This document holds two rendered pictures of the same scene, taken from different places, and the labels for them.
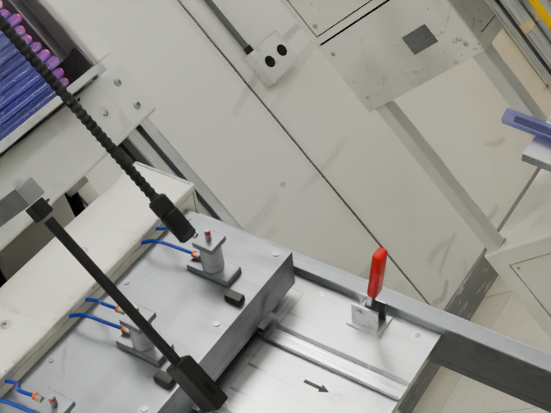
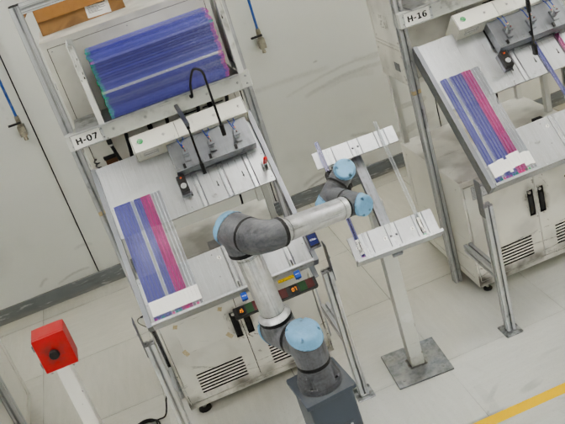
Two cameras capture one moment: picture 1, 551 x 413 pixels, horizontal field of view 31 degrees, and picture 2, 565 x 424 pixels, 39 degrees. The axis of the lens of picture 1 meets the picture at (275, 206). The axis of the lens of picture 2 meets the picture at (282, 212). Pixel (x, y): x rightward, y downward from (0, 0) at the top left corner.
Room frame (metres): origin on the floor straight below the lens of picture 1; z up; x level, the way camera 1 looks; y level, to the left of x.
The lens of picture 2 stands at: (-1.70, -1.42, 2.23)
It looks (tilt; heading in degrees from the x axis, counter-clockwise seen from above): 26 degrees down; 28
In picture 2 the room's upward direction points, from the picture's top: 18 degrees counter-clockwise
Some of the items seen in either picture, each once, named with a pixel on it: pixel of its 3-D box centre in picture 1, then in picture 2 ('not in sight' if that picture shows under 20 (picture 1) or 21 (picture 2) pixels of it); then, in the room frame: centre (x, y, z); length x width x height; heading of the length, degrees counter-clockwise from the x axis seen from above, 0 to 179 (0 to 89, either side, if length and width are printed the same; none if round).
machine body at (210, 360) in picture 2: not in sight; (231, 302); (1.00, 0.43, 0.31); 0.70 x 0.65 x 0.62; 126
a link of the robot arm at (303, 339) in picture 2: not in sight; (305, 341); (0.19, -0.34, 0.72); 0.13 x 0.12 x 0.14; 60
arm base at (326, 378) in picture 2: not in sight; (316, 370); (0.19, -0.35, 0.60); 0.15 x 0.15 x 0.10
